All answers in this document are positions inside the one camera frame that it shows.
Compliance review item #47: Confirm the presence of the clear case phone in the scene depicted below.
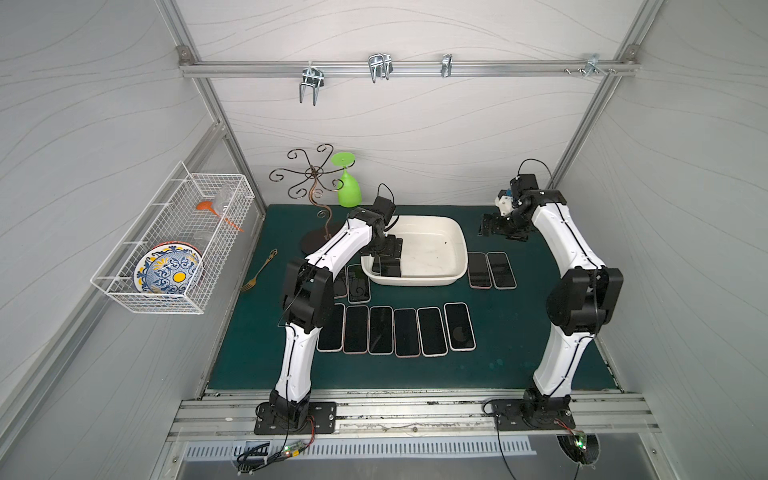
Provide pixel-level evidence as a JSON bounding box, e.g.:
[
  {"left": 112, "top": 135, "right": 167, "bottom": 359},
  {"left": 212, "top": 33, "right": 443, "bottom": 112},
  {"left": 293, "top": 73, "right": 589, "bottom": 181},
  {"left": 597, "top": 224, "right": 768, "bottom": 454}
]
[{"left": 372, "top": 256, "right": 402, "bottom": 278}]

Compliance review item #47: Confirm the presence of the pale green case phone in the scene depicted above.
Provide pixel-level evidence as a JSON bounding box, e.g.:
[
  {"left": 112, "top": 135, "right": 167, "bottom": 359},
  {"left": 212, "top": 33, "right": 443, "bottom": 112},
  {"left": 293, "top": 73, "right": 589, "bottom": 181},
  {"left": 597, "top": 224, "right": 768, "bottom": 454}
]
[{"left": 347, "top": 264, "right": 371, "bottom": 304}]

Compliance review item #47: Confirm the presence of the grey case phone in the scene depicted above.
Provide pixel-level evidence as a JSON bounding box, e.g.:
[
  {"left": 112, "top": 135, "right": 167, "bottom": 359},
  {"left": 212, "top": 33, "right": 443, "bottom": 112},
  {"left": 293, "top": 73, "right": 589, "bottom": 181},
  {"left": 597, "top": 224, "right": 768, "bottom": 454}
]
[{"left": 486, "top": 252, "right": 517, "bottom": 290}]

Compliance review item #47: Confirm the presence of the white plastic storage box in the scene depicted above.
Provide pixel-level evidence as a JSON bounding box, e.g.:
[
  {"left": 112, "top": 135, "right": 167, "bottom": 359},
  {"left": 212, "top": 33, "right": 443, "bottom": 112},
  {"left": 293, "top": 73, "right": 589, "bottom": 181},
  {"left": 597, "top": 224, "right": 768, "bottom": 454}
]
[{"left": 360, "top": 215, "right": 468, "bottom": 287}]

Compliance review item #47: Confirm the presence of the mint green case phone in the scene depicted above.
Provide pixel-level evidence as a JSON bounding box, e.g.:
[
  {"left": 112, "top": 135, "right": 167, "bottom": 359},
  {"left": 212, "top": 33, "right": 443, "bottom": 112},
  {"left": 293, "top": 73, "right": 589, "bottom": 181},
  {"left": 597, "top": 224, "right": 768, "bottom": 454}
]
[{"left": 368, "top": 306, "right": 394, "bottom": 355}]

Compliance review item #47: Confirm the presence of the rose case phone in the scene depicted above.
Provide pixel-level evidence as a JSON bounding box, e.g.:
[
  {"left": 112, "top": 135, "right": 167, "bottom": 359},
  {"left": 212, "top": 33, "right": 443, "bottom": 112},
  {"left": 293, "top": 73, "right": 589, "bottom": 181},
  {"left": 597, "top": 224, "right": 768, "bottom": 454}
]
[{"left": 342, "top": 305, "right": 369, "bottom": 354}]

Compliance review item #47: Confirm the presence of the light pink case phone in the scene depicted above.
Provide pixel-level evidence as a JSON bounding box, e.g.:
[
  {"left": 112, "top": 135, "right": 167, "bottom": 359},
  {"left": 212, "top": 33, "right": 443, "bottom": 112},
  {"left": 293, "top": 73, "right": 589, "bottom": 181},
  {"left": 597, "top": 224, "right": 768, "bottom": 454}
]
[{"left": 317, "top": 303, "right": 346, "bottom": 353}]

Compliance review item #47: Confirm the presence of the cream case phone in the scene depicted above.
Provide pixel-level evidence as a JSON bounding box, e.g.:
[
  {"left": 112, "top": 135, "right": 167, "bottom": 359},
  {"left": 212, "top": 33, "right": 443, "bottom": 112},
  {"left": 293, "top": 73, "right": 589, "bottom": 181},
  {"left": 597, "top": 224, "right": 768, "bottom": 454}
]
[{"left": 416, "top": 307, "right": 448, "bottom": 358}]

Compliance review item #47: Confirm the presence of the dark pink case phone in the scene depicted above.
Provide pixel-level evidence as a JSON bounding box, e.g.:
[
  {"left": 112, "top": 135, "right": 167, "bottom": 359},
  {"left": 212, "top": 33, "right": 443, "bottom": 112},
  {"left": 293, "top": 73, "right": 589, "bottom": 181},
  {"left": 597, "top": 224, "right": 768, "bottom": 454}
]
[{"left": 443, "top": 302, "right": 476, "bottom": 351}]

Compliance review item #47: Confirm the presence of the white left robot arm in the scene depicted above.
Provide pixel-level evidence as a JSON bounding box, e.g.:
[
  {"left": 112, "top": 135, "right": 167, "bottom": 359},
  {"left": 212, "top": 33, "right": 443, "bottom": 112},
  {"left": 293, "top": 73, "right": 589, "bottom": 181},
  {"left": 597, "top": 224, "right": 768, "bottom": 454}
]
[{"left": 269, "top": 198, "right": 402, "bottom": 426}]

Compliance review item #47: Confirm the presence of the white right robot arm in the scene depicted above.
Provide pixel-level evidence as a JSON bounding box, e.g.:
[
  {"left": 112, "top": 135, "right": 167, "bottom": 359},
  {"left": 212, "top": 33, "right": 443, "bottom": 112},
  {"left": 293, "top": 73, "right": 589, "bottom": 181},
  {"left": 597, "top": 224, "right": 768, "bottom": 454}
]
[{"left": 482, "top": 189, "right": 624, "bottom": 404}]

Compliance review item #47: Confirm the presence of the green plastic wine glass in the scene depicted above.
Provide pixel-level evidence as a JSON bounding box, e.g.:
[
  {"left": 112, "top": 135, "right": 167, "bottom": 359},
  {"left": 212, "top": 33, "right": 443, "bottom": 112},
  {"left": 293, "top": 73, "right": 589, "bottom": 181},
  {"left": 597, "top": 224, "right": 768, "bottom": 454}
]
[{"left": 331, "top": 152, "right": 362, "bottom": 208}]

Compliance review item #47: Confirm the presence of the black metal cup stand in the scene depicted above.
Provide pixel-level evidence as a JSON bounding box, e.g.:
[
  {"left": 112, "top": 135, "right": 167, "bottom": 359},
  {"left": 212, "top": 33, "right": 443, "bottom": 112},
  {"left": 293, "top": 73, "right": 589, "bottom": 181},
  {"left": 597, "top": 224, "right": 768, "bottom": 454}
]
[{"left": 268, "top": 143, "right": 356, "bottom": 254}]

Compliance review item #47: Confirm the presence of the green table mat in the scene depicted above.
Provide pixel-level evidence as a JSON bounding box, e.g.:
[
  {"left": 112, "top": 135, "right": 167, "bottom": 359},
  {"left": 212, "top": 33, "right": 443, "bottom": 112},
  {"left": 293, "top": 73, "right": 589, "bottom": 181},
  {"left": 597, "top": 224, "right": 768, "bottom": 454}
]
[{"left": 206, "top": 203, "right": 619, "bottom": 391}]

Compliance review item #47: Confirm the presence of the brass spoon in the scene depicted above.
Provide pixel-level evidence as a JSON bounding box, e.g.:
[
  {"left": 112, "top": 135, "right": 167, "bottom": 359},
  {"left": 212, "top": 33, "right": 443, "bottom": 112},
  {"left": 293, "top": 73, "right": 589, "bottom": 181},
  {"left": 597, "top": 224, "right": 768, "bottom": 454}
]
[{"left": 240, "top": 248, "right": 279, "bottom": 293}]

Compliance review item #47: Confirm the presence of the orange plastic funnel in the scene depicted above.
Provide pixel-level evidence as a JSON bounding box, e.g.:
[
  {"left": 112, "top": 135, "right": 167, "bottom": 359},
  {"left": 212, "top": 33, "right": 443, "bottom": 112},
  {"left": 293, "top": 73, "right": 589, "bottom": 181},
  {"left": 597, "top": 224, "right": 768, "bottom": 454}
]
[{"left": 196, "top": 200, "right": 242, "bottom": 232}]

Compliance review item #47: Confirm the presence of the middle metal hook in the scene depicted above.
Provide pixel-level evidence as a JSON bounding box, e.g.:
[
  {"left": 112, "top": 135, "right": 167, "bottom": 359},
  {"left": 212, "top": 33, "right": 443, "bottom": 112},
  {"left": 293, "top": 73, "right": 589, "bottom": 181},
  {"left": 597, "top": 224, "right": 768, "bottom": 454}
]
[{"left": 368, "top": 53, "right": 394, "bottom": 83}]

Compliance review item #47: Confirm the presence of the metal hook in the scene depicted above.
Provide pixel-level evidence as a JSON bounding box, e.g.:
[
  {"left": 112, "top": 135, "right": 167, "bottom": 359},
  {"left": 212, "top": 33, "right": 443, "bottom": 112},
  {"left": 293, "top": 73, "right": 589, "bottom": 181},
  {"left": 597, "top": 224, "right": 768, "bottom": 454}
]
[
  {"left": 299, "top": 65, "right": 325, "bottom": 106},
  {"left": 368, "top": 53, "right": 394, "bottom": 83}
]

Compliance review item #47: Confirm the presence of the left metal hook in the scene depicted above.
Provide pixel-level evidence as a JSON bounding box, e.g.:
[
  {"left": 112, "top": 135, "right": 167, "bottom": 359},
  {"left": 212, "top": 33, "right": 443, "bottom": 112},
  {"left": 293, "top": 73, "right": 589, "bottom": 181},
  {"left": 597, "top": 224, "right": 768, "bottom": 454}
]
[{"left": 299, "top": 65, "right": 325, "bottom": 106}]

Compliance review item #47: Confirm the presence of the blue yellow patterned plate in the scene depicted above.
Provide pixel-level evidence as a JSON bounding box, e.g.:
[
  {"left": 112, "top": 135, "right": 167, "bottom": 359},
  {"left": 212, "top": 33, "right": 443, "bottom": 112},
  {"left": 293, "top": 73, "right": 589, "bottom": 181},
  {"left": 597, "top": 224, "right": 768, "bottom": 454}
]
[{"left": 133, "top": 242, "right": 202, "bottom": 295}]

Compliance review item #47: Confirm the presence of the white vent strip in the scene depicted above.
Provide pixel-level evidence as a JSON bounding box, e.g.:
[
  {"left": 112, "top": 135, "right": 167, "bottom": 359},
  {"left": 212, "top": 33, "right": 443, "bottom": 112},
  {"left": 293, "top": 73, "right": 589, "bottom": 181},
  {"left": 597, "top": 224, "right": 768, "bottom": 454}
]
[{"left": 183, "top": 435, "right": 537, "bottom": 464}]

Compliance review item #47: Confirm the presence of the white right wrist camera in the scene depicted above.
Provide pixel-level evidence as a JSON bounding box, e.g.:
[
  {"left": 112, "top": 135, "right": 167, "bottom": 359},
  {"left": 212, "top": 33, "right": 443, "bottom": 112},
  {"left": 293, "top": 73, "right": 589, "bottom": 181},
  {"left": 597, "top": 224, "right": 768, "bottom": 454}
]
[{"left": 494, "top": 190, "right": 517, "bottom": 218}]

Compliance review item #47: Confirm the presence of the small metal bracket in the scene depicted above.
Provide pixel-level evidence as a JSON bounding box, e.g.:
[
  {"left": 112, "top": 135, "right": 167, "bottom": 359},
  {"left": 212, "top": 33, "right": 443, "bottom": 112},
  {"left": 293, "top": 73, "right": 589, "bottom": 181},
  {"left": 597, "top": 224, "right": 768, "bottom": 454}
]
[{"left": 440, "top": 54, "right": 453, "bottom": 78}]

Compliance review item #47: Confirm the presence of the right metal bracket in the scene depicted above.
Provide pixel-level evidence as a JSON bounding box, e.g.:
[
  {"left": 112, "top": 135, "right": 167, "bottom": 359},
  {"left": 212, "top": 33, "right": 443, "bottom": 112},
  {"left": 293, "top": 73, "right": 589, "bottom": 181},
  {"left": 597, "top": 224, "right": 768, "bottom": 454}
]
[{"left": 564, "top": 54, "right": 617, "bottom": 78}]

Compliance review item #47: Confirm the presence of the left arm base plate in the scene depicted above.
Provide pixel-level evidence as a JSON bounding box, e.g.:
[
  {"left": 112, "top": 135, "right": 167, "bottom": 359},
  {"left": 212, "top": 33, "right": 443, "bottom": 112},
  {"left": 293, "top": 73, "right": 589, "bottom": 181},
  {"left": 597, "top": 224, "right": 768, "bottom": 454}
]
[{"left": 253, "top": 402, "right": 338, "bottom": 436}]

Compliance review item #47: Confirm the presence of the aluminium top rail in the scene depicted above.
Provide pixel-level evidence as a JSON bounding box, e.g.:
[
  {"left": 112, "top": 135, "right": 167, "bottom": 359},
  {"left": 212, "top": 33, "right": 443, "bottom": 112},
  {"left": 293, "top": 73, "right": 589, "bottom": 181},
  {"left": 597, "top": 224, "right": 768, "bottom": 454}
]
[{"left": 180, "top": 59, "right": 641, "bottom": 80}]

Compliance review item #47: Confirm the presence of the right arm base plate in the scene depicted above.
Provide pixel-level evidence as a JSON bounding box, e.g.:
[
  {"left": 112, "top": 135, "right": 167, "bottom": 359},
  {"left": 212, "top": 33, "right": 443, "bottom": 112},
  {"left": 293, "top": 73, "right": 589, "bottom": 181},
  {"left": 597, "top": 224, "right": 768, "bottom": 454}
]
[{"left": 483, "top": 396, "right": 576, "bottom": 432}]

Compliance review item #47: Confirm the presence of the white wire wall basket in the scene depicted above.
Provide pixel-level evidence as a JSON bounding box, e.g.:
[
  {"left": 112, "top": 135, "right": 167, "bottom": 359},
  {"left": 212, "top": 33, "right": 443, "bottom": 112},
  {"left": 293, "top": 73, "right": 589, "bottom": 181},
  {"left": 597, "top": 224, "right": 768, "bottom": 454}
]
[{"left": 91, "top": 163, "right": 254, "bottom": 315}]

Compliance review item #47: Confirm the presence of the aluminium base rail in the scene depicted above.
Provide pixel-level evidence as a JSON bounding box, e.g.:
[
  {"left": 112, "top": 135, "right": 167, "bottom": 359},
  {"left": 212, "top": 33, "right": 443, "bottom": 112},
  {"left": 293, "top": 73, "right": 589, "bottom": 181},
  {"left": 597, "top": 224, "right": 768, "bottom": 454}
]
[{"left": 167, "top": 389, "right": 661, "bottom": 441}]

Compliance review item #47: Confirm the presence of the red black wire bundle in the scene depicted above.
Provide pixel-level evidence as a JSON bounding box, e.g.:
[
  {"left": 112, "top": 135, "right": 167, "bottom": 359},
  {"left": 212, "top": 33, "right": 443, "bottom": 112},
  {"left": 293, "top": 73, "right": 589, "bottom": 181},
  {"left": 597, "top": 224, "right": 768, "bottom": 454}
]
[{"left": 233, "top": 413, "right": 317, "bottom": 475}]

